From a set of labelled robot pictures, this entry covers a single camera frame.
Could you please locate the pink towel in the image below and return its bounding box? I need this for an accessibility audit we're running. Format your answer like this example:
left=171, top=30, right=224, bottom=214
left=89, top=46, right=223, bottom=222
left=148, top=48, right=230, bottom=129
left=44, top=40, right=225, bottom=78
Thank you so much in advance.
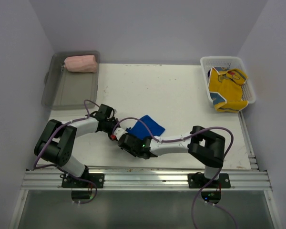
left=63, top=55, right=98, bottom=73

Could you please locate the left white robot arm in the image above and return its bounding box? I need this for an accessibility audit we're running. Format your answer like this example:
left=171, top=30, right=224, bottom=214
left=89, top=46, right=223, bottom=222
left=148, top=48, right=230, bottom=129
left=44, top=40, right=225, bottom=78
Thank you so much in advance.
left=33, top=104, right=118, bottom=187

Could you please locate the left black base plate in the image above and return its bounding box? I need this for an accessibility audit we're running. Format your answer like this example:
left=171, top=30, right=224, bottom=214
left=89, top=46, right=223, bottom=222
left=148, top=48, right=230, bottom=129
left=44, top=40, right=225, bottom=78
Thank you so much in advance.
left=60, top=173, right=105, bottom=188

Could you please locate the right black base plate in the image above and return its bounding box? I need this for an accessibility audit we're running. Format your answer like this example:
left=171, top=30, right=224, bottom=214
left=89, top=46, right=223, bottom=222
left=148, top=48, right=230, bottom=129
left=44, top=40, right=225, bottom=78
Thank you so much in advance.
left=187, top=172, right=231, bottom=188

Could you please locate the white plastic basket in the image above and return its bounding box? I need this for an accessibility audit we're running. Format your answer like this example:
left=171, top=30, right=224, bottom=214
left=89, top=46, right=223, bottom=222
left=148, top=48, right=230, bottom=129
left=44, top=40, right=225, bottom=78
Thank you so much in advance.
left=200, top=56, right=256, bottom=106

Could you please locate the aluminium mounting rail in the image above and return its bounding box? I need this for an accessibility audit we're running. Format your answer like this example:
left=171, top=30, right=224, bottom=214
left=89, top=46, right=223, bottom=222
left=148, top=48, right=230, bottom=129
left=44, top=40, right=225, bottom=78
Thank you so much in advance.
left=20, top=156, right=272, bottom=191

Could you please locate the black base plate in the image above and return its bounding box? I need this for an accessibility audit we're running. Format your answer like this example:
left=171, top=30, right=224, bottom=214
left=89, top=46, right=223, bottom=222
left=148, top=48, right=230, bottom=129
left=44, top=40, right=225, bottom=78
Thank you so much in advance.
left=187, top=172, right=231, bottom=188
left=60, top=173, right=105, bottom=188

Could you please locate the yellow towel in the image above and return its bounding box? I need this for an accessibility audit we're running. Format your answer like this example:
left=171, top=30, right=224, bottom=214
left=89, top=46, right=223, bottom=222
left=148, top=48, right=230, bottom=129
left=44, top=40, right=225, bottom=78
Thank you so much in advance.
left=208, top=66, right=249, bottom=113

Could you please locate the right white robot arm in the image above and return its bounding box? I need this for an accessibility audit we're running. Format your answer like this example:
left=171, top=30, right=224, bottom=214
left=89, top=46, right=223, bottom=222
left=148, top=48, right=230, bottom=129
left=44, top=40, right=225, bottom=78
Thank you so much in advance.
left=113, top=126, right=225, bottom=187

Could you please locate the blue towel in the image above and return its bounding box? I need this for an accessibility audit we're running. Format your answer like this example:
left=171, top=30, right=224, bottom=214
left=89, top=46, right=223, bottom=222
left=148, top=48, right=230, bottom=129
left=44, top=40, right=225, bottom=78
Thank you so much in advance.
left=126, top=115, right=165, bottom=140

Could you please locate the grey transparent plastic bin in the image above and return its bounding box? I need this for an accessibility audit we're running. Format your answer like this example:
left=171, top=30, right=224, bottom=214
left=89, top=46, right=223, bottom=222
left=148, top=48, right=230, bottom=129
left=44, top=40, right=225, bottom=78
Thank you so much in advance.
left=41, top=51, right=100, bottom=110

